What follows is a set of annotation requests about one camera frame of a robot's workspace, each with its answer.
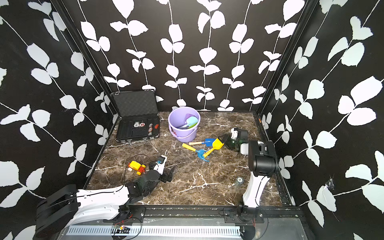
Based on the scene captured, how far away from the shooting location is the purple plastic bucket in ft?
3.01

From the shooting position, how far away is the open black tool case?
103 centimetres

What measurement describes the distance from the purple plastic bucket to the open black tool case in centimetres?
17

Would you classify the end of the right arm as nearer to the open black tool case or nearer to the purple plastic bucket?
the purple plastic bucket
